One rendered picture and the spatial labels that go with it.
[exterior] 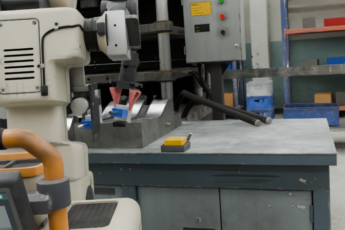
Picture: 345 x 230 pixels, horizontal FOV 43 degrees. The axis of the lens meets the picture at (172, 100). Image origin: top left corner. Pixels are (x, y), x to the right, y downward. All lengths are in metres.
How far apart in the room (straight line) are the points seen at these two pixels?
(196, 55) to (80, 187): 1.35
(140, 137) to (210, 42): 0.94
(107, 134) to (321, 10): 6.78
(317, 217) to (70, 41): 0.91
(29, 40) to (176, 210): 0.78
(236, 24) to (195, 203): 1.09
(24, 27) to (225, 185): 0.79
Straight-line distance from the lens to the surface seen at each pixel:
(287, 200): 1.48
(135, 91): 1.53
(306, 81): 8.09
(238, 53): 2.30
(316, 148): 1.44
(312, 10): 8.10
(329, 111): 5.18
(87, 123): 1.57
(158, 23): 2.25
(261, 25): 7.87
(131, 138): 1.55
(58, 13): 1.09
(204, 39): 2.33
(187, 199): 1.53
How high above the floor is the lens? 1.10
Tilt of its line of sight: 5 degrees down
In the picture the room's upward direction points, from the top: 4 degrees counter-clockwise
